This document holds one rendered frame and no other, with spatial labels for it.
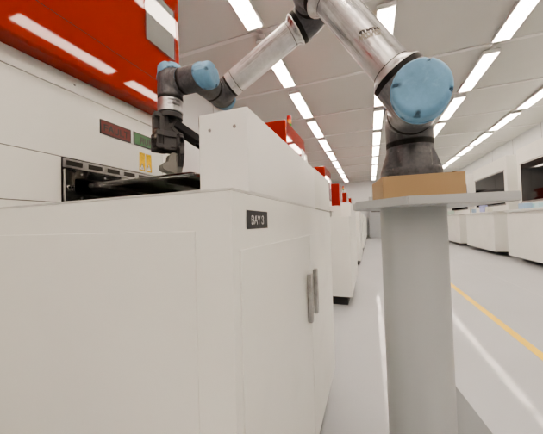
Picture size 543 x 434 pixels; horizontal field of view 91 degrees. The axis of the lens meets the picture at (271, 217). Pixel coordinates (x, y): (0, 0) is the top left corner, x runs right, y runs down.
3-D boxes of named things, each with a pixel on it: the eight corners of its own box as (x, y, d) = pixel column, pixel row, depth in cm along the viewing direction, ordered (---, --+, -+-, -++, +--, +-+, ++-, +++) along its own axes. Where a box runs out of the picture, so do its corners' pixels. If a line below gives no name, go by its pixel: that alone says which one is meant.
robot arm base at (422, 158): (432, 180, 78) (430, 146, 78) (453, 172, 63) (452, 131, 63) (377, 183, 82) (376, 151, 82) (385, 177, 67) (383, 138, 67)
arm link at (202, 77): (225, 72, 84) (196, 79, 88) (205, 52, 74) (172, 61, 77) (227, 97, 84) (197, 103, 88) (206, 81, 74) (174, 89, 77)
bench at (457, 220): (460, 246, 735) (457, 174, 741) (443, 241, 904) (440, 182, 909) (508, 246, 697) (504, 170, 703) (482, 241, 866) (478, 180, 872)
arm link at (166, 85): (172, 55, 77) (150, 62, 80) (173, 92, 77) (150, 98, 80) (190, 70, 85) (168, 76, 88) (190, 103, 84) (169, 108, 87)
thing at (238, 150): (199, 195, 46) (197, 114, 46) (290, 208, 97) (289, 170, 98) (248, 191, 42) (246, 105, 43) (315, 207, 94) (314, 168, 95)
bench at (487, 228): (495, 256, 529) (489, 156, 534) (464, 247, 698) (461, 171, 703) (567, 257, 491) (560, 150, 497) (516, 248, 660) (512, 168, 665)
